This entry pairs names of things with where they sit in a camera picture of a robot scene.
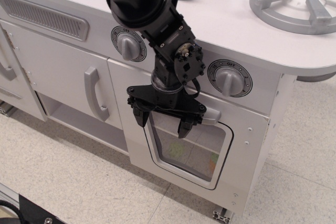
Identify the white toy kitchen body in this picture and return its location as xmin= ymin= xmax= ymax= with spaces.
xmin=1 ymin=0 xmax=335 ymax=223

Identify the black cable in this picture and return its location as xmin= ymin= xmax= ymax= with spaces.
xmin=0 ymin=199 xmax=25 ymax=224

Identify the white cabinet door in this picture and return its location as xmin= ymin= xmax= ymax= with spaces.
xmin=1 ymin=27 xmax=47 ymax=121
xmin=1 ymin=21 xmax=122 ymax=129

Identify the grey vent grille panel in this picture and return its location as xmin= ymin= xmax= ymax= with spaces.
xmin=1 ymin=0 xmax=89 ymax=41

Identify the grey left stove knob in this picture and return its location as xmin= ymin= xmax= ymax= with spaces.
xmin=111 ymin=26 xmax=147 ymax=62

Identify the green toy ball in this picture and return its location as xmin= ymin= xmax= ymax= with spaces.
xmin=168 ymin=142 xmax=184 ymax=159

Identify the grey right stove knob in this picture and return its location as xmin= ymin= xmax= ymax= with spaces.
xmin=207 ymin=59 xmax=253 ymax=98

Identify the white toy oven door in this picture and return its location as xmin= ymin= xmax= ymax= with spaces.
xmin=108 ymin=60 xmax=269 ymax=215

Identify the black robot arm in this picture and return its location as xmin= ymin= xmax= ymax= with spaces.
xmin=106 ymin=0 xmax=206 ymax=138

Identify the grey left door handle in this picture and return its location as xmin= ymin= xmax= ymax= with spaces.
xmin=1 ymin=28 xmax=16 ymax=81

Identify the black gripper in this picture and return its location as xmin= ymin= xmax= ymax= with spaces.
xmin=127 ymin=78 xmax=206 ymax=138

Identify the aluminium frame rail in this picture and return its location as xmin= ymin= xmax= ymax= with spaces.
xmin=0 ymin=183 xmax=19 ymax=209

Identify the grey stove knob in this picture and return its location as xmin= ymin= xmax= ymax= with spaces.
xmin=111 ymin=26 xmax=147 ymax=62
xmin=207 ymin=59 xmax=253 ymax=98

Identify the silver right stove burner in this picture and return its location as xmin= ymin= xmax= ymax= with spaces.
xmin=249 ymin=0 xmax=335 ymax=35

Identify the white left cabinet door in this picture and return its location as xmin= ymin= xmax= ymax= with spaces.
xmin=1 ymin=27 xmax=47 ymax=121

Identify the grey oven door handle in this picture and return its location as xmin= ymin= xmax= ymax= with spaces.
xmin=201 ymin=107 xmax=222 ymax=125

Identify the grey cabinet door handle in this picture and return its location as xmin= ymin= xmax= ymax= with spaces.
xmin=84 ymin=67 xmax=110 ymax=122

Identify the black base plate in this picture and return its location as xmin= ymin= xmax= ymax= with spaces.
xmin=19 ymin=195 xmax=65 ymax=224

